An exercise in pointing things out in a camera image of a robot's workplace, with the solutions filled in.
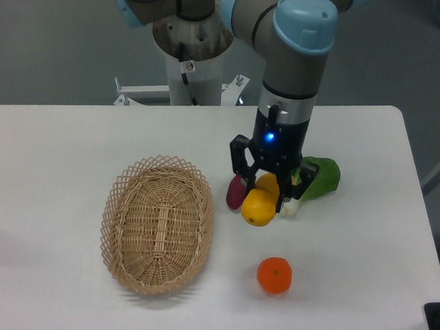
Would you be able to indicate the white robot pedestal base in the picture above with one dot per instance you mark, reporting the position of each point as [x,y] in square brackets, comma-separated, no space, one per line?
[194,53]

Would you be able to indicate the orange tangerine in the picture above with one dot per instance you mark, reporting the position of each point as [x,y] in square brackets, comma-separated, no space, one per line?
[274,275]

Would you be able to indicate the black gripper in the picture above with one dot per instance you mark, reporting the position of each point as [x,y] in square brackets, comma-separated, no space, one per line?
[276,147]

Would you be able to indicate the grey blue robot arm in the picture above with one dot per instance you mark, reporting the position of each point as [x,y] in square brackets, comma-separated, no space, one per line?
[294,38]

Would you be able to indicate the woven wicker basket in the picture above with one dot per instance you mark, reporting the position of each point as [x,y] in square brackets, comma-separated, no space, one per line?
[157,225]

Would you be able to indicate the purple sweet potato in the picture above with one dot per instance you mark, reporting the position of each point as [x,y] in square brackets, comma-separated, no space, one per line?
[236,193]

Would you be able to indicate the yellow mango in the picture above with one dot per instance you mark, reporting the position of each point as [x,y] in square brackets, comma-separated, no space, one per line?
[258,208]

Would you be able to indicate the green leafy bok choy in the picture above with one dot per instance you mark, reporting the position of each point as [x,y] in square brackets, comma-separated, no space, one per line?
[326,181]

